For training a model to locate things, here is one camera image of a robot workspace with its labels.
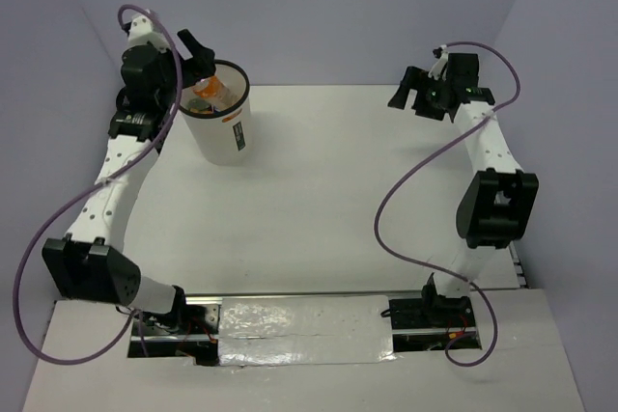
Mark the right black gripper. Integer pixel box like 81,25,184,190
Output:
388,66,453,122

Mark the long orange label bottle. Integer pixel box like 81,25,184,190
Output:
192,75,238,113

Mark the green label clear bottle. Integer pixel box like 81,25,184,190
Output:
186,98,213,114

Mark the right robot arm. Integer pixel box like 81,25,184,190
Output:
384,46,539,329

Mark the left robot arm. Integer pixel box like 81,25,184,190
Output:
42,41,194,334

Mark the white bin with black rim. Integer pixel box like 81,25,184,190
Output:
180,59,253,165

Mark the silver tape strip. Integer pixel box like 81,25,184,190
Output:
217,295,395,367

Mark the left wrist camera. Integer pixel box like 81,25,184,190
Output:
126,14,169,52

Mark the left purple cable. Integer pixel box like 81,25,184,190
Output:
12,5,184,365

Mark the purple cable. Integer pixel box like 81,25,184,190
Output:
374,40,521,368
12,5,184,365

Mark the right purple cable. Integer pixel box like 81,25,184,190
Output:
374,40,521,368

